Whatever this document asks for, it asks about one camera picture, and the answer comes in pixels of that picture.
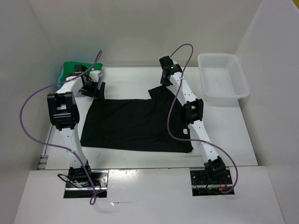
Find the green t shirt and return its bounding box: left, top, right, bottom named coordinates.
left=63, top=62, right=92, bottom=78

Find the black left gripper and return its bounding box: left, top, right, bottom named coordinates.
left=81, top=78, right=105, bottom=100

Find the cyan t shirt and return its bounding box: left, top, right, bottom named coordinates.
left=57, top=69, right=66, bottom=83

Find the aluminium table edge rail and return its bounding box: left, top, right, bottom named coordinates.
left=37, top=65, right=202, bottom=170

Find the white plastic laundry basket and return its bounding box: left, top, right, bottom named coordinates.
left=198, top=53, right=249, bottom=102

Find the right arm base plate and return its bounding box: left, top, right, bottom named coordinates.
left=190, top=168, right=235, bottom=196

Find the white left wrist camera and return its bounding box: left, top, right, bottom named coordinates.
left=89, top=70, right=103, bottom=83

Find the black t shirt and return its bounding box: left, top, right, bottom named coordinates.
left=80, top=86, right=193, bottom=153

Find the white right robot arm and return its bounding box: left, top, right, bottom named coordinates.
left=159, top=56, right=226, bottom=183

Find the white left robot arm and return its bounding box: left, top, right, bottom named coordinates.
left=47, top=64, right=105, bottom=188

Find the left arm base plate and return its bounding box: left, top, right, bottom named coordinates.
left=57, top=170, right=109, bottom=199

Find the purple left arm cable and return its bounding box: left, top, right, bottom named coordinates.
left=19, top=49, right=107, bottom=205

